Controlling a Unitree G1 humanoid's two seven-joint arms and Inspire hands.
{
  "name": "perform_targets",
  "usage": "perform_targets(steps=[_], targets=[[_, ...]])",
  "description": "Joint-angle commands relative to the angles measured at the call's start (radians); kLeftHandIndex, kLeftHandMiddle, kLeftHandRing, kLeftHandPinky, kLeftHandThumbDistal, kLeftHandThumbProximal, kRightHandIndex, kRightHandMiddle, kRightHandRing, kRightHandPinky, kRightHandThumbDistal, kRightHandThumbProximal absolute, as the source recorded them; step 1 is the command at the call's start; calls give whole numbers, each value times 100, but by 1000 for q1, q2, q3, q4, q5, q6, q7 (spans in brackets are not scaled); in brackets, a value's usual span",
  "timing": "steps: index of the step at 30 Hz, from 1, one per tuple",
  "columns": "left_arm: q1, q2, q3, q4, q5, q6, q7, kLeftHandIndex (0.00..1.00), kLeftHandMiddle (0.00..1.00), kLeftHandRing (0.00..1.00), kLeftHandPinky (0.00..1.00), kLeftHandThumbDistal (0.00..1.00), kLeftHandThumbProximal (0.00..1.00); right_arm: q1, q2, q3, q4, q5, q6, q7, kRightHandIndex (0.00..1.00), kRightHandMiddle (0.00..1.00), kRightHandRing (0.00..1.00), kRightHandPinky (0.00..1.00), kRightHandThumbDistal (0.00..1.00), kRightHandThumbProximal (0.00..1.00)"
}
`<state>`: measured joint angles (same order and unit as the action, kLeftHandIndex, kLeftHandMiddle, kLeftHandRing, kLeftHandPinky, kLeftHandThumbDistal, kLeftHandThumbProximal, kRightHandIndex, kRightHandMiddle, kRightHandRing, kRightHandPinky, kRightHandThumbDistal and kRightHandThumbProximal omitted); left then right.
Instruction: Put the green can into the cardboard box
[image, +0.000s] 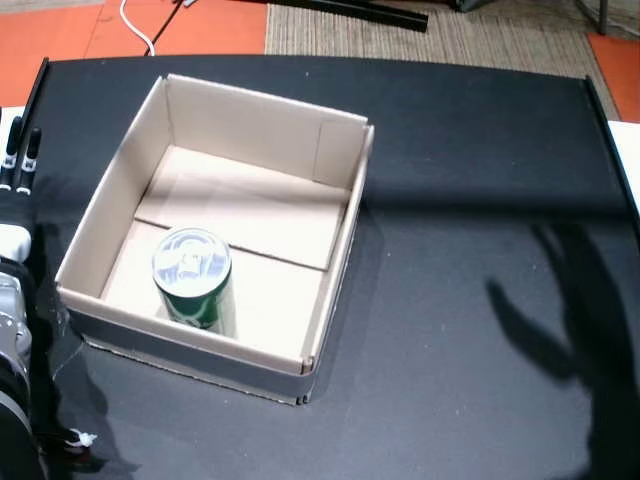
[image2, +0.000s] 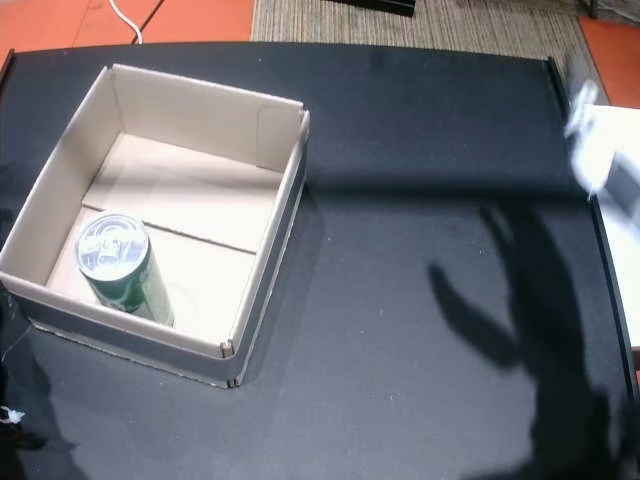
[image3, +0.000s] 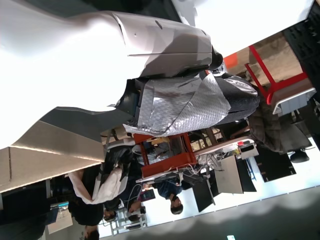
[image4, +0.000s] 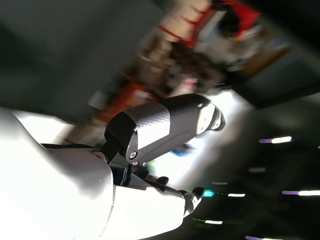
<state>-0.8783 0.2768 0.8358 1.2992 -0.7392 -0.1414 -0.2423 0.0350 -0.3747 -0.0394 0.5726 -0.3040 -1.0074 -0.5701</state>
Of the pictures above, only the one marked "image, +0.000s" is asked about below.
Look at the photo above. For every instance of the orange floor mat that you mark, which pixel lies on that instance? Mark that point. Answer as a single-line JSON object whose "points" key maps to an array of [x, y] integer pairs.
{"points": [[60, 35], [620, 65]]}

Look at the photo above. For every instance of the beige woven rug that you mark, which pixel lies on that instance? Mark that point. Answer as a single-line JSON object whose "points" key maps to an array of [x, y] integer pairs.
{"points": [[475, 45]]}

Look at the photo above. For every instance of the grey plug connector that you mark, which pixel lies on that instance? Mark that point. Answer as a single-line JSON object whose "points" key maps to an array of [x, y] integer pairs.
{"points": [[186, 2]]}

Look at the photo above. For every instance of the black table edge rail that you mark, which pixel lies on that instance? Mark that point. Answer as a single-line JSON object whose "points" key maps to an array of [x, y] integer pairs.
{"points": [[37, 90]]}

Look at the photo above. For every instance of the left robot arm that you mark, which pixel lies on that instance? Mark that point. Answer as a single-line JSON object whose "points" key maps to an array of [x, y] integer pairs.
{"points": [[15, 350]]}

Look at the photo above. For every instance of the green beverage can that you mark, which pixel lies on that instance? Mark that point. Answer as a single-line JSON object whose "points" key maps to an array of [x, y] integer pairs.
{"points": [[197, 300]]}

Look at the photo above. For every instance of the black metal stand leg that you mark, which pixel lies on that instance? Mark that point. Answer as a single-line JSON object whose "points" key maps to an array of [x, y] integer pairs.
{"points": [[602, 17]]}

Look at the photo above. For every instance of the open cardboard box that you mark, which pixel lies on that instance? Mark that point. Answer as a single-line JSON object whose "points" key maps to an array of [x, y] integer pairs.
{"points": [[250, 210]]}

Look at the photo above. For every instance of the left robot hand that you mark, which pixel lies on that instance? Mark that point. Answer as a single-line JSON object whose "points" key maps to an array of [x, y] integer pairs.
{"points": [[15, 210]]}

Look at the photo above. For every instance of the black metal beam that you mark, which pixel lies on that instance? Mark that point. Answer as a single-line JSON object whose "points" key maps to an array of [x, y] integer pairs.
{"points": [[400, 19]]}

